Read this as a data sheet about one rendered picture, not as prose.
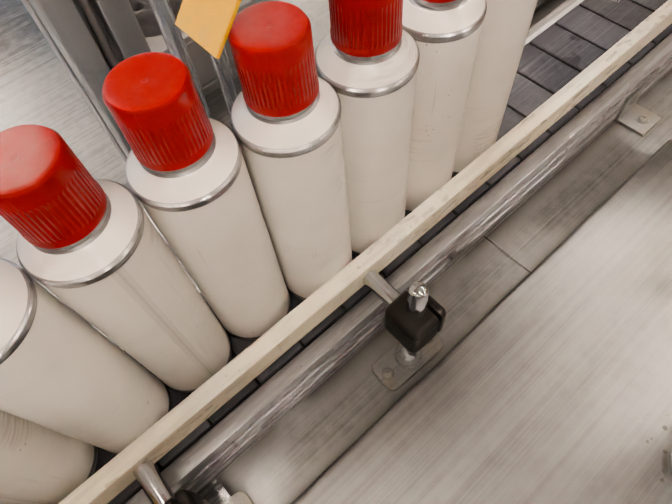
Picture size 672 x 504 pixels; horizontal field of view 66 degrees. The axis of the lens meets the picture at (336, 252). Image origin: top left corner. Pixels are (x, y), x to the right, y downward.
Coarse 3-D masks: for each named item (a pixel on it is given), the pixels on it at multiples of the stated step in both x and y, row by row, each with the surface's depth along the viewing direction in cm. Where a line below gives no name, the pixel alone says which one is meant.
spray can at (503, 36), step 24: (504, 0) 28; (528, 0) 29; (504, 24) 29; (528, 24) 31; (480, 48) 31; (504, 48) 31; (480, 72) 32; (504, 72) 33; (480, 96) 34; (504, 96) 35; (480, 120) 36; (480, 144) 38; (456, 168) 41
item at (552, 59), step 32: (608, 0) 51; (640, 0) 51; (544, 32) 49; (576, 32) 49; (608, 32) 49; (544, 64) 47; (576, 64) 47; (512, 96) 45; (544, 96) 45; (512, 128) 44; (512, 160) 42; (480, 192) 40; (448, 224) 42; (352, 256) 38; (288, 352) 35; (256, 384) 34; (224, 416) 35
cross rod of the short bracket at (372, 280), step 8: (368, 272) 34; (376, 272) 34; (368, 280) 34; (376, 280) 34; (384, 280) 34; (368, 288) 34; (376, 288) 34; (384, 288) 34; (392, 288) 34; (384, 296) 33; (392, 296) 33
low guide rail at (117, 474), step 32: (640, 32) 43; (608, 64) 42; (576, 96) 41; (544, 128) 40; (480, 160) 38; (448, 192) 36; (416, 224) 35; (384, 256) 34; (320, 288) 33; (352, 288) 34; (288, 320) 32; (320, 320) 34; (256, 352) 31; (224, 384) 31; (192, 416) 30; (128, 448) 29; (160, 448) 30; (96, 480) 28; (128, 480) 29
